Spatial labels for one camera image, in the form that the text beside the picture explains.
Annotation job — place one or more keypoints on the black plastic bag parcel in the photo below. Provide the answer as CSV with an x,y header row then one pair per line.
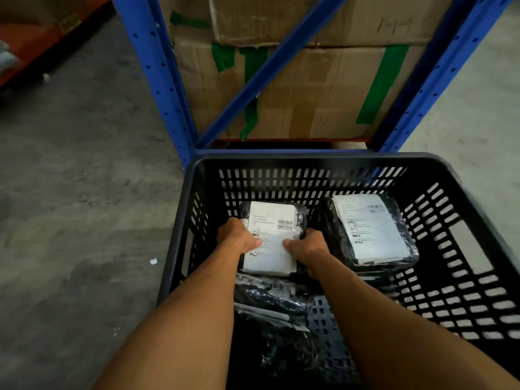
x,y
272,320

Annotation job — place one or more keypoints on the large cardboard box green tape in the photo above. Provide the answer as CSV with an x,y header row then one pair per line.
x,y
325,97

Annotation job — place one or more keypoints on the person's left thumb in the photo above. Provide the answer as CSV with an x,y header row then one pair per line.
x,y
252,241

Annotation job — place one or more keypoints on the grey bag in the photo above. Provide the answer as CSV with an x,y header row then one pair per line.
x,y
6,56

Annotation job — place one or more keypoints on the person's right thumb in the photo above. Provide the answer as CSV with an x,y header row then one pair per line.
x,y
293,244

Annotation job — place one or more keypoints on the blue metal shelf rack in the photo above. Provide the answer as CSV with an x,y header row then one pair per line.
x,y
162,77

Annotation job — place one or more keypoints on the person's left hand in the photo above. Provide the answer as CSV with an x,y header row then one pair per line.
x,y
235,236

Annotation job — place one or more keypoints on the black plastic crate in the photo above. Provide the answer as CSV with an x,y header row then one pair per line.
x,y
447,255

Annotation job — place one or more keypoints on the person's right hand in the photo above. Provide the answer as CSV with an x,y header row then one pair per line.
x,y
310,251

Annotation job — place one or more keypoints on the orange metal shelf beam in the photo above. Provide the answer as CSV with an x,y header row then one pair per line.
x,y
36,40

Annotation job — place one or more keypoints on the person's right forearm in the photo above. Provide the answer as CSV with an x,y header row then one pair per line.
x,y
390,333

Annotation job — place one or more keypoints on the black parcel white label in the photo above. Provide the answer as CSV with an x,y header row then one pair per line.
x,y
371,231
271,235

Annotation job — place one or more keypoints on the person's left forearm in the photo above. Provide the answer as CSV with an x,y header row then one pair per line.
x,y
174,320

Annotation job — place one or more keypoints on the cardboard box with open flap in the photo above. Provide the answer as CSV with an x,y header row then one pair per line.
x,y
308,18

